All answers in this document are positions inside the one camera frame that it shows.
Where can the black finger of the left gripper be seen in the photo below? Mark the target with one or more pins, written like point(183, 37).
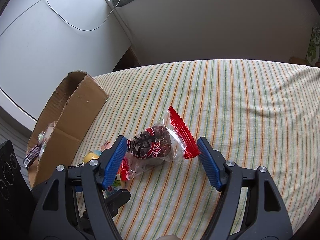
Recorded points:
point(117, 200)

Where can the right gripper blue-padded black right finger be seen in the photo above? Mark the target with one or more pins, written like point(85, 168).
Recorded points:
point(226, 177)

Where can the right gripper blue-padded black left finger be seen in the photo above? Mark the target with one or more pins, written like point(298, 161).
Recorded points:
point(96, 176)

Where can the red nut cake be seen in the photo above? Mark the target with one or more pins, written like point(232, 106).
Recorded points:
point(167, 140)

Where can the Snickers bar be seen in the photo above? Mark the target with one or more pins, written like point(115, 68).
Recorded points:
point(32, 156)

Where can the pink snack packet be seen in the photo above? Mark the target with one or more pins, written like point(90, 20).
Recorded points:
point(105, 145)

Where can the brown cardboard box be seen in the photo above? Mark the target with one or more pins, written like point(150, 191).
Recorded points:
point(72, 108)

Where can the striped tablecloth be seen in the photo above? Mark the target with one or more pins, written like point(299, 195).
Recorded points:
point(254, 112)

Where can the white cabinet with shelf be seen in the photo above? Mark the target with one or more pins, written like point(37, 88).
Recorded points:
point(43, 40)

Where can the green white carton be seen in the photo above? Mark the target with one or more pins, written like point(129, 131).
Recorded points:
point(312, 56)

